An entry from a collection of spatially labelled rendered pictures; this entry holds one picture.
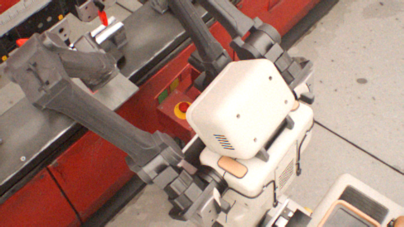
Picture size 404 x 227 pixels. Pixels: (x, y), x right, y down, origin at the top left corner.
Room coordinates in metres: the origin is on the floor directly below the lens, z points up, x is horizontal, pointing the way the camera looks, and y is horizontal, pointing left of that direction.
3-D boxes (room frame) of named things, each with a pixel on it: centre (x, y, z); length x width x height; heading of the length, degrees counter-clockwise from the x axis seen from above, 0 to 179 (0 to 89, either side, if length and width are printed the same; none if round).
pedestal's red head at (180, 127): (0.98, 0.04, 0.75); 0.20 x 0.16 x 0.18; 140
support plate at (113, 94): (0.92, 0.35, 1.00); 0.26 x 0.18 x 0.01; 45
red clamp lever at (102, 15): (1.09, 0.30, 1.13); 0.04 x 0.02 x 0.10; 45
